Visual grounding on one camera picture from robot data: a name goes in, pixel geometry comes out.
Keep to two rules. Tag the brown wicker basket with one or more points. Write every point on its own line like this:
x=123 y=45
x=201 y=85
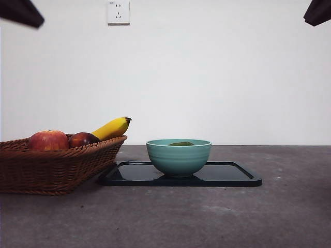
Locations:
x=51 y=170

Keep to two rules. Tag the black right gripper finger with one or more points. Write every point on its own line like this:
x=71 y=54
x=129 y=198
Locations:
x=319 y=13

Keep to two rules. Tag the dark red plum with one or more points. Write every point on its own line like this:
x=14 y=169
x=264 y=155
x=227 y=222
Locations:
x=82 y=139

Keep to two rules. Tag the yellow banana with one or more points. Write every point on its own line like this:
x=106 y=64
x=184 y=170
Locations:
x=111 y=129

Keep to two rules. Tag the black rectangular tray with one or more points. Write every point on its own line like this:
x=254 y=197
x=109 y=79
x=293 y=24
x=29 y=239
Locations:
x=219 y=175

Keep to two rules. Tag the white wall socket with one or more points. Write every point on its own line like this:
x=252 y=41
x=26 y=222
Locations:
x=118 y=13

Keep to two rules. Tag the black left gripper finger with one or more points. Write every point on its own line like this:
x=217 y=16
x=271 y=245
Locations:
x=18 y=10

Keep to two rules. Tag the teal bowl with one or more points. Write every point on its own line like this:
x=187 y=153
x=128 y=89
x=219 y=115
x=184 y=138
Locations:
x=178 y=160

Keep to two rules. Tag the red yellow apple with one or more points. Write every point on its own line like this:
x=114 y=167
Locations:
x=47 y=140

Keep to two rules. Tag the green avocado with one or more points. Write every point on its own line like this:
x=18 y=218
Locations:
x=181 y=143

